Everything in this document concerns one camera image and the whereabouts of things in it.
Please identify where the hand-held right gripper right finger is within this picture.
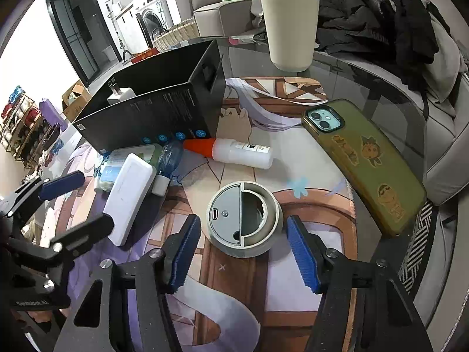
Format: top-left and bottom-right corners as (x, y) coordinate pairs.
(286, 214), (435, 352)

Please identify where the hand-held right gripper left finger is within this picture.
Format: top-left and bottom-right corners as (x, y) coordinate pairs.
(55, 214), (202, 352)

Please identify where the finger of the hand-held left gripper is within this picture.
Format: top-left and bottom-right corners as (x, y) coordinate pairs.
(7, 213), (115, 263)
(4, 171), (86, 224)

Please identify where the white power bank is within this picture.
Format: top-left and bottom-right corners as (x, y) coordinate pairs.
(103, 153), (157, 247)

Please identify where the grey round device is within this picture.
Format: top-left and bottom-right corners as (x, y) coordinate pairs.
(206, 180), (283, 259)

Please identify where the green translucent case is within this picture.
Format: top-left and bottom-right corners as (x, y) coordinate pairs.
(94, 145), (164, 192)

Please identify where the small blue bottle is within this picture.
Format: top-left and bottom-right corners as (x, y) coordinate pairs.
(151, 140), (184, 197)

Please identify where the phone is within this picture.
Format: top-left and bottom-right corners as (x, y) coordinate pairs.
(301, 99), (428, 238)

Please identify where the white glue bottle orange cap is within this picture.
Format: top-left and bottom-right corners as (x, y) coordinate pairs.
(183, 136), (274, 170)

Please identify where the black cardboard box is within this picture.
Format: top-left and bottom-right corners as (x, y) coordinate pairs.
(72, 39), (227, 155)

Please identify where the wooden shoe rack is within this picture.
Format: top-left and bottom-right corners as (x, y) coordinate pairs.
(0, 85), (61, 163)

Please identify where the brown cardboard box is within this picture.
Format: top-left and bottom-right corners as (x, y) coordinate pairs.
(62, 80), (92, 121)

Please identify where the printed desk mat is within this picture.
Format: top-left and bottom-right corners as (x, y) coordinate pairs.
(37, 77), (358, 352)

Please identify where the white plug charger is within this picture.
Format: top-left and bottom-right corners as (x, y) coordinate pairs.
(107, 82), (136, 105)

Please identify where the herringbone patterned rug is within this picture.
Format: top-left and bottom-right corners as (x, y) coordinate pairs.
(397, 203), (441, 295)

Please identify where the mop with stand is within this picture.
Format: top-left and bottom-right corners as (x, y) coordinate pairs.
(106, 4), (133, 61)

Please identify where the black framed glass door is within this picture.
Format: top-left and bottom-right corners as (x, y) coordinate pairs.
(44, 0), (102, 87)

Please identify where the grey sofa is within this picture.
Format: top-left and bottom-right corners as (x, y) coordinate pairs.
(183, 0), (469, 208)

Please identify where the wicker basket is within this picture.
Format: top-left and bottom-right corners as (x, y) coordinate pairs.
(152, 18), (200, 53)

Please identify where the white washing machine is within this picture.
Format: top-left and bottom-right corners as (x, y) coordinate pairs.
(135, 0), (174, 47)

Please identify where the cream tumbler cup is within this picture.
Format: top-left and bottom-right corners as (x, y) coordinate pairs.
(260, 0), (320, 73)

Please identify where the grey garment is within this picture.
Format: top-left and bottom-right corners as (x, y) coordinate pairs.
(427, 16), (469, 104)

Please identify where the black puffer jacket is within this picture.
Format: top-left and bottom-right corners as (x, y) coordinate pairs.
(269, 0), (391, 55)

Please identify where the black garment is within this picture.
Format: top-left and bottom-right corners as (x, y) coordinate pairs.
(366, 0), (440, 93)

